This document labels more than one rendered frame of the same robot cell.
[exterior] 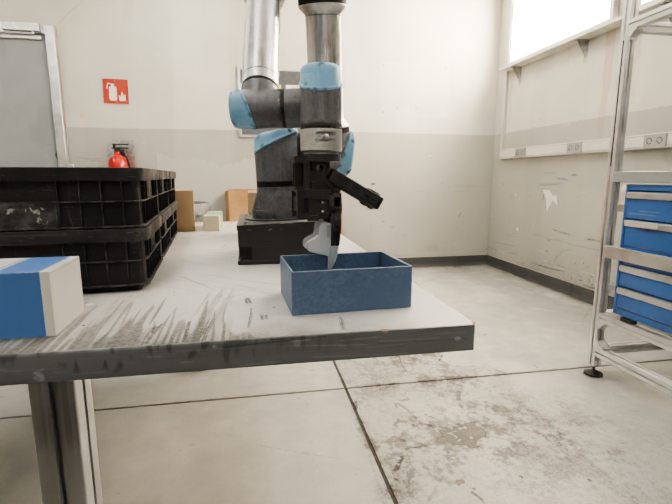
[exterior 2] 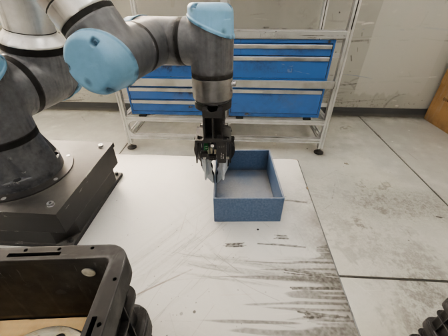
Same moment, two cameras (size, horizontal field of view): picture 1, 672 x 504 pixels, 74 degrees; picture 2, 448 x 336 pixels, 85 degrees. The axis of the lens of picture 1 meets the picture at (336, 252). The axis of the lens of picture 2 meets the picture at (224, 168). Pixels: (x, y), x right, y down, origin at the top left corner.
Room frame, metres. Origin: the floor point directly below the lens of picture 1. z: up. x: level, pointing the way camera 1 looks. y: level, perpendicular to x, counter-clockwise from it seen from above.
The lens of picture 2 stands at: (0.70, 0.47, 1.11)
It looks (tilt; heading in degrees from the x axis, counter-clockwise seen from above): 35 degrees down; 284
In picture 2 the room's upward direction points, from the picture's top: straight up
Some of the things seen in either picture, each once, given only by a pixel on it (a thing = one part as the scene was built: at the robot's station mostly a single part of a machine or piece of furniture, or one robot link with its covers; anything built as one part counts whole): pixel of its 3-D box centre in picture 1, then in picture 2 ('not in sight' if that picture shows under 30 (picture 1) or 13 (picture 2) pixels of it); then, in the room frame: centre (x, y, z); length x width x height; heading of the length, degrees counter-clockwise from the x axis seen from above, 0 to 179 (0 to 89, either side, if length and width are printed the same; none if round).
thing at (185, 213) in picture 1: (155, 209); not in sight; (1.79, 0.73, 0.78); 0.30 x 0.22 x 0.16; 108
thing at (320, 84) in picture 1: (321, 98); (209, 41); (0.83, 0.03, 1.05); 0.09 x 0.08 x 0.11; 0
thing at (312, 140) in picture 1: (321, 143); (214, 88); (0.83, 0.03, 0.97); 0.08 x 0.08 x 0.05
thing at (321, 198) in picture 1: (317, 188); (213, 129); (0.83, 0.03, 0.89); 0.09 x 0.08 x 0.12; 104
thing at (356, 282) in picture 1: (342, 279); (245, 182); (0.76, -0.01, 0.74); 0.20 x 0.15 x 0.07; 104
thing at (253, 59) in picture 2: not in sight; (277, 81); (0.75, -1.43, 0.60); 0.72 x 0.03 x 0.56; 10
